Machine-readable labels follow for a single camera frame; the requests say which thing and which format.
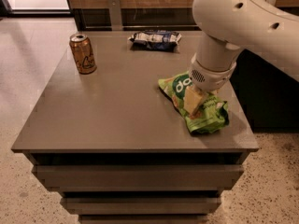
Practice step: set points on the left metal bracket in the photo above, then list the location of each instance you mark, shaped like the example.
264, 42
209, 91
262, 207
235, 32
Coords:
114, 7

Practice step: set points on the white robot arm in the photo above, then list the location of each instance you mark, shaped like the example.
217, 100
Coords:
230, 26

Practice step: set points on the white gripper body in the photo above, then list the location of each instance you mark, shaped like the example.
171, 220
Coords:
210, 77

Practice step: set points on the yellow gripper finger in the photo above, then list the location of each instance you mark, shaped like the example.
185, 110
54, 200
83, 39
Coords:
193, 98

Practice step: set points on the blue white snack bag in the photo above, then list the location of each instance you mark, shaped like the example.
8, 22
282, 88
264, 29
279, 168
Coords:
161, 40

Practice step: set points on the metal rail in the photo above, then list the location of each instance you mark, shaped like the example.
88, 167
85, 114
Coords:
139, 27

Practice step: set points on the orange soda can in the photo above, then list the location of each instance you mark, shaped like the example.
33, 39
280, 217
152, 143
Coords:
82, 52

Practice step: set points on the green rice chip bag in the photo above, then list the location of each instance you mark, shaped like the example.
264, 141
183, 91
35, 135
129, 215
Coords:
212, 114

